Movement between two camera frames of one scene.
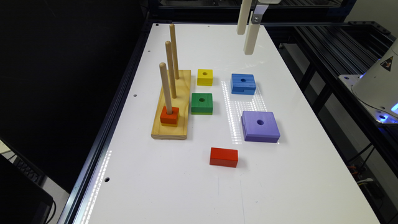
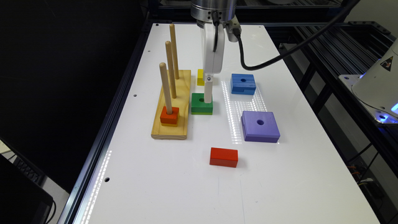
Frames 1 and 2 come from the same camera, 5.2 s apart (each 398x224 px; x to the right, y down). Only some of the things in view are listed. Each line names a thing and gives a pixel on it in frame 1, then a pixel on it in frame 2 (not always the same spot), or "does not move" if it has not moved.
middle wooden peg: x=168 y=50 does not move
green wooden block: x=201 y=104 does not move
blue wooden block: x=242 y=84 does not move
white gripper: x=254 y=28 to x=212 y=55
